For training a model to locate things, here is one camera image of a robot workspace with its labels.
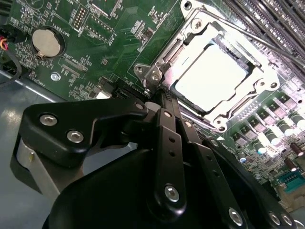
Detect silver CPU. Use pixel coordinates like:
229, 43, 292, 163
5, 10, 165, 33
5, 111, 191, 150
170, 40, 253, 114

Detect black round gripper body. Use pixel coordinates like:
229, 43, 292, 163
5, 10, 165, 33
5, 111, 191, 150
42, 149, 227, 229

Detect metal socket cover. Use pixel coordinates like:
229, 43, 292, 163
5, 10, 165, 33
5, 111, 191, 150
152, 9, 279, 127

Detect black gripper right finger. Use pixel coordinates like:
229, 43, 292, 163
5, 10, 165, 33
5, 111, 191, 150
166, 94, 298, 229

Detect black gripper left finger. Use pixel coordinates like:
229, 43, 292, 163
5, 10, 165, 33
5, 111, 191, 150
10, 92, 188, 216

